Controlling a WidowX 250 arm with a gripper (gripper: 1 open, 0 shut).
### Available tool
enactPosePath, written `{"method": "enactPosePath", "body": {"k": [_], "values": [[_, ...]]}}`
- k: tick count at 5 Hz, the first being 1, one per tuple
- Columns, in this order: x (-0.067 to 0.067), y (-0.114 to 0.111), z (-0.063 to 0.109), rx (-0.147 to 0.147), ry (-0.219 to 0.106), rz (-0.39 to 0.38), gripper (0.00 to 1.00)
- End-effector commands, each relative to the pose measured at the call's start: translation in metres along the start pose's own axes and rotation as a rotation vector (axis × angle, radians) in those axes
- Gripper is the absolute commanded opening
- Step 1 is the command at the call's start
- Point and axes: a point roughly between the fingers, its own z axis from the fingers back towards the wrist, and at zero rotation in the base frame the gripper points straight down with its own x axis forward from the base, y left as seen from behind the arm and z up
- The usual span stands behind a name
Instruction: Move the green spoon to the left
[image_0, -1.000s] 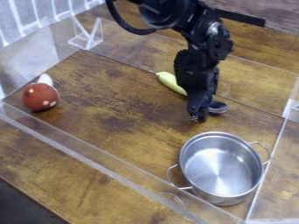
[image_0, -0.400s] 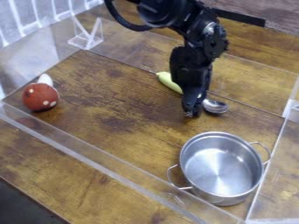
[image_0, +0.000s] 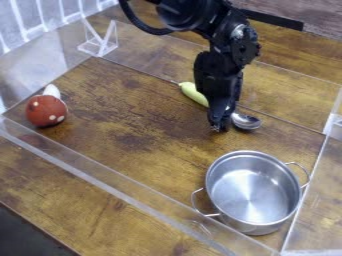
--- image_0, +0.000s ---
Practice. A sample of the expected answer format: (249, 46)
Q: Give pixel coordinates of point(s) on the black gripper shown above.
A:
(219, 82)

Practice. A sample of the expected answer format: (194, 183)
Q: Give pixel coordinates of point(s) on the green handled metal spoon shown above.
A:
(242, 121)

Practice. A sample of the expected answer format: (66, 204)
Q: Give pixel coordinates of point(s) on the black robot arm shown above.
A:
(234, 47)

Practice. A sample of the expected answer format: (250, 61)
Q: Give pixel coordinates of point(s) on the stainless steel pot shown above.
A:
(253, 191)

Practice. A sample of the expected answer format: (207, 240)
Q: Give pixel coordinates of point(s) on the black strip on table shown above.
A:
(274, 20)

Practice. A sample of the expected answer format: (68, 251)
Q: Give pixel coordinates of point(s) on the red toy mushroom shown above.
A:
(45, 109)

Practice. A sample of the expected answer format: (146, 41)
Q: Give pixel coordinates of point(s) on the clear acrylic triangular bracket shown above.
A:
(99, 45)

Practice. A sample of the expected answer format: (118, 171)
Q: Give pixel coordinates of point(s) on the clear acrylic enclosure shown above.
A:
(104, 180)

